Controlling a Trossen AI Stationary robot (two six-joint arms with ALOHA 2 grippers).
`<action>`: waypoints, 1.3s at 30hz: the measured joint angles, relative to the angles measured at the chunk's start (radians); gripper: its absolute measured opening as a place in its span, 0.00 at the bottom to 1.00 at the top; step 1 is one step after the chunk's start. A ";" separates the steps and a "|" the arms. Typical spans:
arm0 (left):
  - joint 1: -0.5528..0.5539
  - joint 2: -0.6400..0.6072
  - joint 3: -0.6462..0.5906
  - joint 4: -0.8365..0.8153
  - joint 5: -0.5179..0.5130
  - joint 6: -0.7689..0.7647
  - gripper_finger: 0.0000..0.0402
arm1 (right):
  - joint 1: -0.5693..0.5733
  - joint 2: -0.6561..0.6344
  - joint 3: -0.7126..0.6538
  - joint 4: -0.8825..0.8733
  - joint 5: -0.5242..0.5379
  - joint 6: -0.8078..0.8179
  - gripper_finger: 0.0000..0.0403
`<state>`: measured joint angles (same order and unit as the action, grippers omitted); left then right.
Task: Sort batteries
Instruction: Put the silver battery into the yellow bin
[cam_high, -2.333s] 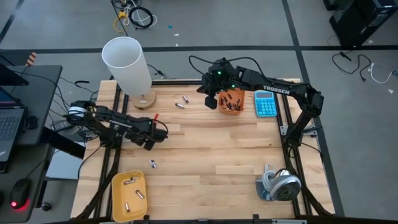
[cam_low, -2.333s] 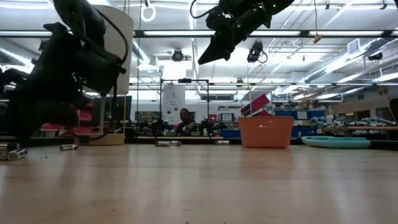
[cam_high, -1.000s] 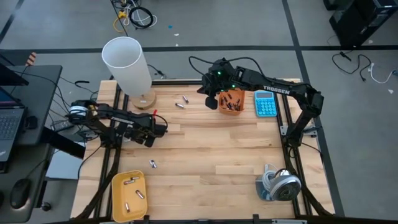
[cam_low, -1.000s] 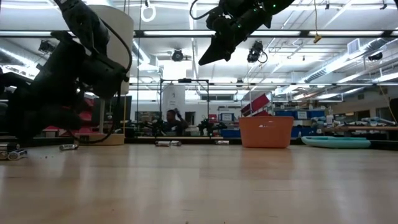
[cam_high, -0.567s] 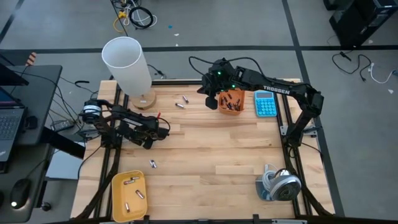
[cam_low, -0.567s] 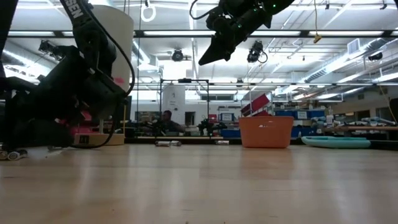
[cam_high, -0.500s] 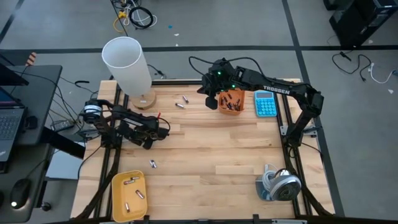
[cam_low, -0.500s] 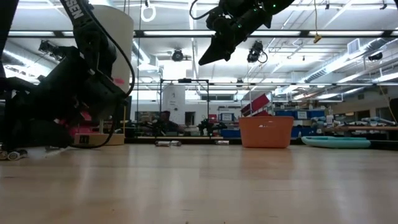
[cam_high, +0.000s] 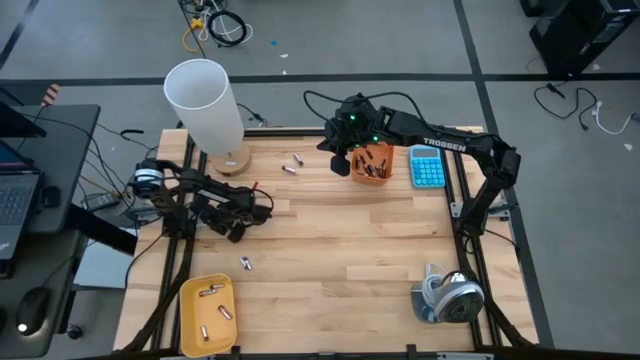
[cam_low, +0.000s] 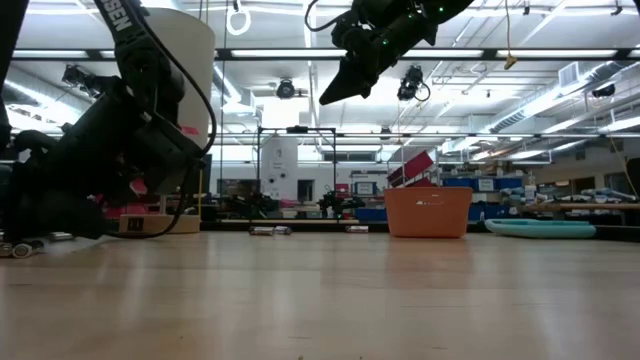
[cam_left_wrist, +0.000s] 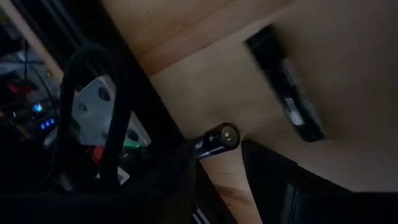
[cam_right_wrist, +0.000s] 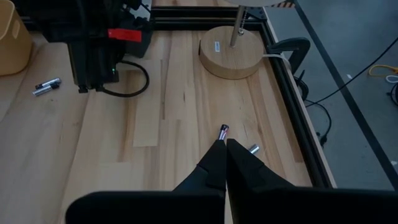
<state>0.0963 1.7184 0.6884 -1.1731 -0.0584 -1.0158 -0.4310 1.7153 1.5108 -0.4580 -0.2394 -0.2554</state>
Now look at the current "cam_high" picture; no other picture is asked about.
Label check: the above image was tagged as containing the black laptop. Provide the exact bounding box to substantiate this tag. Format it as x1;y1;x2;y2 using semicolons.
0;139;42;280

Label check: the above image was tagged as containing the black cable coil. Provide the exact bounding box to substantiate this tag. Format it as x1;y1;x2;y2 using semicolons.
205;9;249;49

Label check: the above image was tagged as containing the white box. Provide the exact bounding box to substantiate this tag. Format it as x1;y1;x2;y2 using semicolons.
72;238;140;292

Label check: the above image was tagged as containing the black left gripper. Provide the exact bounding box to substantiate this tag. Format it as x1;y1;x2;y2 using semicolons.
199;202;274;245

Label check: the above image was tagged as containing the black computer mouse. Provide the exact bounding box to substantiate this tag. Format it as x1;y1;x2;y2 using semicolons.
14;285;52;338

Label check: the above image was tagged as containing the black floor cable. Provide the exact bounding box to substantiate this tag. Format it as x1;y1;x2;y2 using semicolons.
532;81;600;133

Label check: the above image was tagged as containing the yellow cable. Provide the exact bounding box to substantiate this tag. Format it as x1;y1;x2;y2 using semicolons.
180;16;207;54

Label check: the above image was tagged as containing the orange black striped marker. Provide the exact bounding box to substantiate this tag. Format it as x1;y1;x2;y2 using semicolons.
40;82;61;108

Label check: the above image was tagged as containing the orange plastic bin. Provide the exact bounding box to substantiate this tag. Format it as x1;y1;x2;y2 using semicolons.
349;141;396;187

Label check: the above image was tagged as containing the white floor cable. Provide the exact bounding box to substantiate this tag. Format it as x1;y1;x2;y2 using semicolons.
590;100;637;137

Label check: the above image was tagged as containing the black aluminium rig frame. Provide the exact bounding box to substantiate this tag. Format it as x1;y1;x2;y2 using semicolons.
118;125;541;360

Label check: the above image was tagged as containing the blue calculator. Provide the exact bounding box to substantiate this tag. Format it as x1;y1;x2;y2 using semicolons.
408;145;447;189

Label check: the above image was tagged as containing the black desk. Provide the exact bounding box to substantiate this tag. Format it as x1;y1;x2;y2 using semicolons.
0;103;102;236

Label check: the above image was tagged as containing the small black device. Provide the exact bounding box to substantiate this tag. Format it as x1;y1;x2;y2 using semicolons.
38;185;62;209

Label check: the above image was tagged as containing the white lamp with wooden base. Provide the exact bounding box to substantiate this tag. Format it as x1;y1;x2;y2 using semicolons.
163;57;253;178

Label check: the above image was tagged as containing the black computer tower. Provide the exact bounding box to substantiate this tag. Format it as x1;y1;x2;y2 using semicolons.
528;8;606;77
574;0;640;59

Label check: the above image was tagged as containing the yellow plastic bin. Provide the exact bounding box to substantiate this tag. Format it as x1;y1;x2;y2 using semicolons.
178;272;239;359

